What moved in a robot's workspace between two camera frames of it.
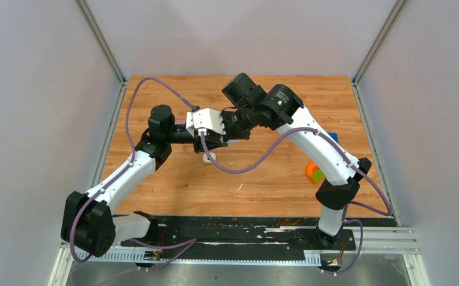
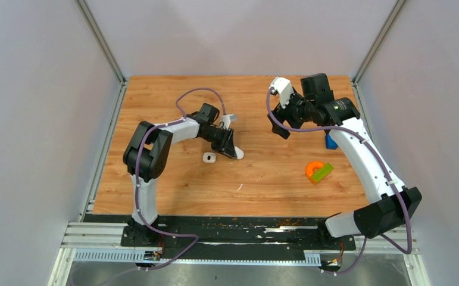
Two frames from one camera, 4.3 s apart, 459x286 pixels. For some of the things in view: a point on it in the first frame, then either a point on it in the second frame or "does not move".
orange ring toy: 311,168 does not move
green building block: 318,175 does not move
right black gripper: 229,134 to 281,114
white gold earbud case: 206,159 does not move
